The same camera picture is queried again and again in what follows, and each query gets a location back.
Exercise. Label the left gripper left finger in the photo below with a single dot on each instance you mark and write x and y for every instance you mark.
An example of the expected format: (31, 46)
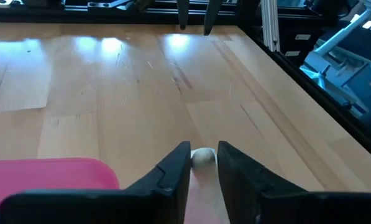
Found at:
(95, 207)

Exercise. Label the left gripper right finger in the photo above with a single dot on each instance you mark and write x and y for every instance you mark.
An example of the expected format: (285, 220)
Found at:
(297, 208)

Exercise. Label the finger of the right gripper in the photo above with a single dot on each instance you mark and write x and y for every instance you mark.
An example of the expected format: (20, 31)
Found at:
(183, 14)
(211, 15)

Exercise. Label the white garlic bulb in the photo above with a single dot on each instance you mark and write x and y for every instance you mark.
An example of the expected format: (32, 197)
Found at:
(203, 158)

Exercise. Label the pink plastic bin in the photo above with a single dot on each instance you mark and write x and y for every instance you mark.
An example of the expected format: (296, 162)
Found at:
(48, 174)

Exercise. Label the pale blue metal stand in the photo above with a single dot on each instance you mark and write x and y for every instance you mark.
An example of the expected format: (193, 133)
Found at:
(334, 71)

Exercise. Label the silver aluminium post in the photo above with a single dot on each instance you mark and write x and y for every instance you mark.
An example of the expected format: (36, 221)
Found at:
(269, 25)

